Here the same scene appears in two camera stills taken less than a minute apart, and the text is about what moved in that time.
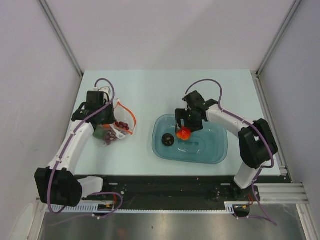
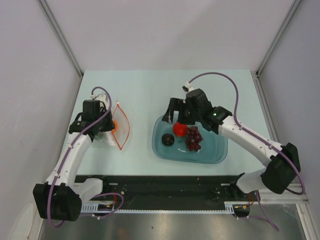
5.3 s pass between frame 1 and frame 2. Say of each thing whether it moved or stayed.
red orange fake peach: moved
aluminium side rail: stayed
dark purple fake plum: stayed
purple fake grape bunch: moved
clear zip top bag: moved
